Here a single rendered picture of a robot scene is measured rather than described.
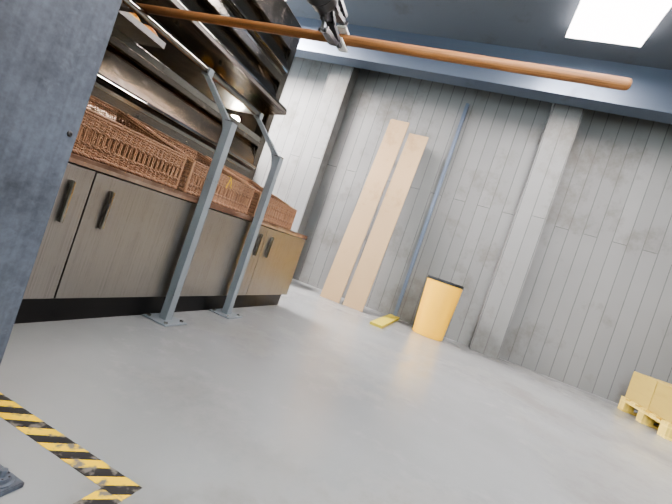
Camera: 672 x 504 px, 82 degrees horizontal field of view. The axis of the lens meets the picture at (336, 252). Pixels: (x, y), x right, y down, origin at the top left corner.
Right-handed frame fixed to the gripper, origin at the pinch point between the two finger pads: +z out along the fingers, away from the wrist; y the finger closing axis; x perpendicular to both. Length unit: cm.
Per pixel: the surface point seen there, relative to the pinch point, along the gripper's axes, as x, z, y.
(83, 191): -63, -15, 72
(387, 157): -64, 329, -60
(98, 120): -68, -14, 49
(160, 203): -62, 17, 69
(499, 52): 20, 307, -190
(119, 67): -118, 25, 16
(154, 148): -68, 11, 49
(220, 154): -57, 36, 40
